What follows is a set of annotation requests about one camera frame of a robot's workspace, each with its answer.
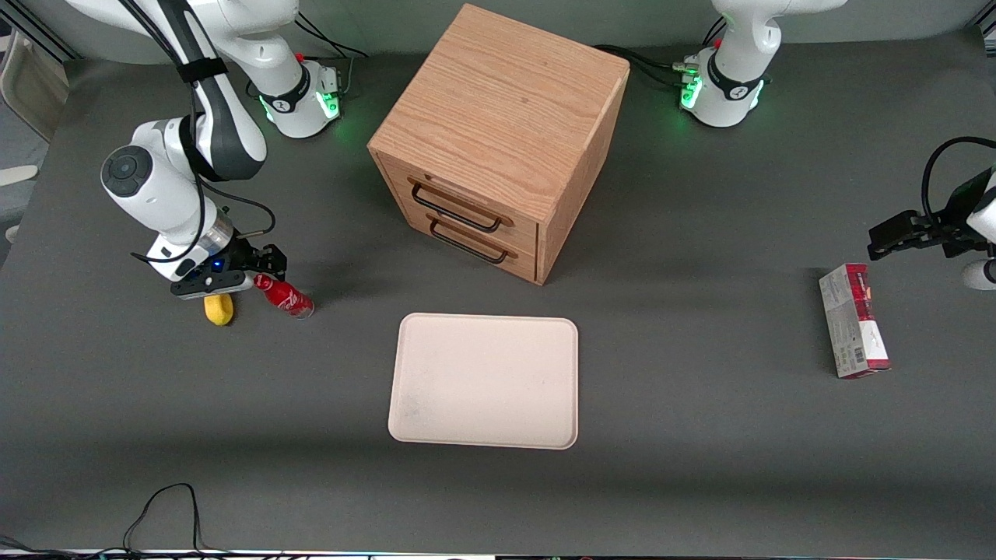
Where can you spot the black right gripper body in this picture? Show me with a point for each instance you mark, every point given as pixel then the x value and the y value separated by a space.
pixel 243 258

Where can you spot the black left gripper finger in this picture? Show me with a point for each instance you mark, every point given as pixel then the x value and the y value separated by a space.
pixel 906 244
pixel 899 223

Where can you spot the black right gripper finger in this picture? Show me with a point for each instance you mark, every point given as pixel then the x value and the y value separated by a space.
pixel 274 257
pixel 261 271

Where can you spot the red coke bottle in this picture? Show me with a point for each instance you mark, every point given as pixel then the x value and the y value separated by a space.
pixel 289 300

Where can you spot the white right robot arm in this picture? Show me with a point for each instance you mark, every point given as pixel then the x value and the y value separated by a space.
pixel 159 194

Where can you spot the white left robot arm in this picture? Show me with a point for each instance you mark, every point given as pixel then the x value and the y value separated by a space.
pixel 735 70

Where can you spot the beige rectangular tray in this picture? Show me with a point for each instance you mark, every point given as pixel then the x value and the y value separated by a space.
pixel 485 381

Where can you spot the yellow lemon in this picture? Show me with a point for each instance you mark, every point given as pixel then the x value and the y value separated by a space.
pixel 219 311

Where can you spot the red and white carton box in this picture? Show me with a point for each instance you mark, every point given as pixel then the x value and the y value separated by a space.
pixel 853 323

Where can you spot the wooden drawer front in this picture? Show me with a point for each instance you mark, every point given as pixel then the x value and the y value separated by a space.
pixel 475 250
pixel 467 204

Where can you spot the beige chair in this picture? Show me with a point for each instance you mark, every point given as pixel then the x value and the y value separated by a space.
pixel 35 89

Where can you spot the wooden drawer cabinet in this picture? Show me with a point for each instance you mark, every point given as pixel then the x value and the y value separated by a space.
pixel 502 109

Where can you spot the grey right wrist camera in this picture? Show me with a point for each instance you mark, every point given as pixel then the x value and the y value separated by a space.
pixel 210 285

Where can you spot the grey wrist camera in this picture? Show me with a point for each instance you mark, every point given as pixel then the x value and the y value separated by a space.
pixel 210 285
pixel 980 274

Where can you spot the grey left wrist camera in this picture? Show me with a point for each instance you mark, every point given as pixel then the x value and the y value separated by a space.
pixel 980 274

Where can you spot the black frame bar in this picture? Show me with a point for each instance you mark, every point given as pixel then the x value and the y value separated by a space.
pixel 47 33

